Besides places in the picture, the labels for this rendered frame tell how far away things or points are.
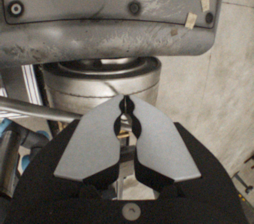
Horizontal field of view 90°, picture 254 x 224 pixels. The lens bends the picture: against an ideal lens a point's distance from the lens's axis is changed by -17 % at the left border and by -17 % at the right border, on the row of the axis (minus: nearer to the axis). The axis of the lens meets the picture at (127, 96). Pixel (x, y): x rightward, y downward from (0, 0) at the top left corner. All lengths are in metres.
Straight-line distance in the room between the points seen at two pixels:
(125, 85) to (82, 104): 0.09
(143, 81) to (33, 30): 0.21
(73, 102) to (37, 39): 0.14
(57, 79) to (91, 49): 0.11
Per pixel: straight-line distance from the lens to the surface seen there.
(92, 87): 0.28
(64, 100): 0.32
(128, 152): 0.94
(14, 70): 1.41
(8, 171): 0.49
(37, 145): 0.66
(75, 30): 0.22
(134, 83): 0.29
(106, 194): 1.38
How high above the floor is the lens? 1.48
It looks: 55 degrees down
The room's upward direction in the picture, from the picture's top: 145 degrees clockwise
